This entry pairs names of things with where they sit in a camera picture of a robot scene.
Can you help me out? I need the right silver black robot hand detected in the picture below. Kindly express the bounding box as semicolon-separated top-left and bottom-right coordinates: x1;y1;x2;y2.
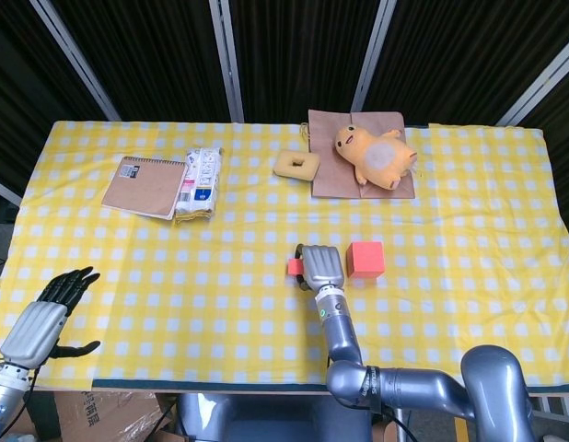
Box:
293;242;348;294

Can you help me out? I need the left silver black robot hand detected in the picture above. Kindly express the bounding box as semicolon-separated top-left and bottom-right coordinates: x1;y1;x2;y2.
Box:
0;265;102;369

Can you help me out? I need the large red foam cube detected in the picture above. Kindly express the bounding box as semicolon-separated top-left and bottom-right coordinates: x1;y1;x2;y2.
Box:
345;240;387;280

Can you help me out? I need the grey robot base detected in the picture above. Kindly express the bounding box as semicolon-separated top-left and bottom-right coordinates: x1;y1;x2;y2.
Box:
176;393;373;442

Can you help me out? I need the yellow white checkered tablecloth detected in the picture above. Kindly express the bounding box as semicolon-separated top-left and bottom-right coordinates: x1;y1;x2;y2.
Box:
0;120;569;392

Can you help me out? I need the brown paper bag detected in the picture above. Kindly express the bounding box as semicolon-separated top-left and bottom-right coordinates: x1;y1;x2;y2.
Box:
300;109;417;200

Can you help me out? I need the yellow sponge with hole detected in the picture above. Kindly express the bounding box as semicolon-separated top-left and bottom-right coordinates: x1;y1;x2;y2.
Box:
273;149;321;182

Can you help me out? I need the cardboard box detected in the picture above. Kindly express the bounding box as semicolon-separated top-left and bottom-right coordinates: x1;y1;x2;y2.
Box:
7;390;175;442

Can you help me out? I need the orange plush toy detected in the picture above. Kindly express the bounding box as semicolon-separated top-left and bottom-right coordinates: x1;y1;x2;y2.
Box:
334;122;419;191

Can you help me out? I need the white packaged cloth bundle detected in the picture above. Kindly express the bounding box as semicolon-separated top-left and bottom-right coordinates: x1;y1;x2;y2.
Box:
173;146;225;227

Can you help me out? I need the brown spiral notebook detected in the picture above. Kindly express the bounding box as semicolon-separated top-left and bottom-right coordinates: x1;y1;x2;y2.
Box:
100;155;189;221

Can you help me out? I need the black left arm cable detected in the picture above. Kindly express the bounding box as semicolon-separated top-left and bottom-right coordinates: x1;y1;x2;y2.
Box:
19;366;41;418

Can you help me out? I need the black arm strap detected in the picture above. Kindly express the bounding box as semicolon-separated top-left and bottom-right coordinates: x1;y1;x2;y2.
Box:
357;366;383;415

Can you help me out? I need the white partition post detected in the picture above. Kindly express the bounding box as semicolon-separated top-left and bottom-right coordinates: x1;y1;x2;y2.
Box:
208;0;246;123
0;177;23;206
29;0;122;122
351;0;399;111
495;34;569;128

